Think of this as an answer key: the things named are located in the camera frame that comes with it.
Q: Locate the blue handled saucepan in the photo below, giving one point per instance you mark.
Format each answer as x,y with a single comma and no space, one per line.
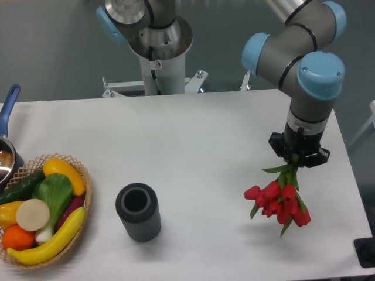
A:
11,161

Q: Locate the green bok choy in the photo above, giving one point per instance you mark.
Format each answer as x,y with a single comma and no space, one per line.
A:
56,190

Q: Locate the yellow bell pepper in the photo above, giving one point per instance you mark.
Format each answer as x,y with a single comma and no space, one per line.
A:
8,214

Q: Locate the white furniture leg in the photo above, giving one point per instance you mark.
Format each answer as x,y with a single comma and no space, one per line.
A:
363,133

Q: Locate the woven wicker basket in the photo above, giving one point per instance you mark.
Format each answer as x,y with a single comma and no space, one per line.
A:
33,166

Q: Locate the green cucumber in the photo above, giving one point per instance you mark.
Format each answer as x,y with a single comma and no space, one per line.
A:
23,189

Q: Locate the black device at table edge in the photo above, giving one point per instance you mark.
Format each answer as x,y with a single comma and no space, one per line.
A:
365,251

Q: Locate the beige round sliced root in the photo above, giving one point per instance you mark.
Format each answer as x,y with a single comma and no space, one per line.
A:
32,215

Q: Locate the dark grey ribbed vase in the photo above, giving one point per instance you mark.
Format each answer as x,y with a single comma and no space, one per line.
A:
138,208

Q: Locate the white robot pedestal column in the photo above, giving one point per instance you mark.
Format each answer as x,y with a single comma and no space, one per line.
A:
161,54

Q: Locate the orange fruit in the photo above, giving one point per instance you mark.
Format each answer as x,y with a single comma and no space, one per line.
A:
17,238

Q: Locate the purple eggplant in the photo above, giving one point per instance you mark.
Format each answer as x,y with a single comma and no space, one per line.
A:
76,202

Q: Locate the red tulip bouquet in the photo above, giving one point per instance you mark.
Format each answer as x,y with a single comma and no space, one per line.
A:
280,198

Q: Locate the yellow banana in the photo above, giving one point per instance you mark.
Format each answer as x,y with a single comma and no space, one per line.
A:
55,244

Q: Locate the white metal mounting frame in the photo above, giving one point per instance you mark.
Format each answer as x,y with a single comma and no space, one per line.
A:
192,85

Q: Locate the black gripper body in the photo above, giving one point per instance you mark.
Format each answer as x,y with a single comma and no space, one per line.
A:
298,148

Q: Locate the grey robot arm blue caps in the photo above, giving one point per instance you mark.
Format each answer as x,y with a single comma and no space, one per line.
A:
293,61

